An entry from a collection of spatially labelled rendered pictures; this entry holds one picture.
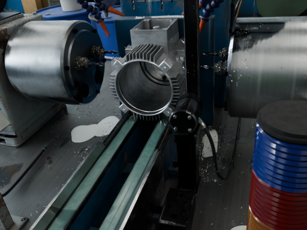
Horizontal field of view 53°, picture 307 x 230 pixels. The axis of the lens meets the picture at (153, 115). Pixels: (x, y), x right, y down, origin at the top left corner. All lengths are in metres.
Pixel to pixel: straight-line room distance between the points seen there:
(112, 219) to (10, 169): 0.49
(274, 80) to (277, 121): 0.46
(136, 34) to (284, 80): 0.38
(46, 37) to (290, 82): 0.62
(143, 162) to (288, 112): 0.47
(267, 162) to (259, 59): 0.46
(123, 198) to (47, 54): 0.45
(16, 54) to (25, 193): 0.37
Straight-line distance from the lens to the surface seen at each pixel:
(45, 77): 0.89
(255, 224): 0.31
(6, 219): 0.79
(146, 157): 0.70
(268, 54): 0.70
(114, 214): 0.59
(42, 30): 0.93
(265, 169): 0.26
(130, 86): 0.89
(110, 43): 2.35
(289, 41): 0.72
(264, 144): 0.25
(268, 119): 0.25
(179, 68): 0.78
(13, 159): 1.04
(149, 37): 0.82
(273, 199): 0.28
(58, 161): 0.96
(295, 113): 0.26
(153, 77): 0.98
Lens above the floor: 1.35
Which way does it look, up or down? 30 degrees down
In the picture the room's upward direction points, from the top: 6 degrees counter-clockwise
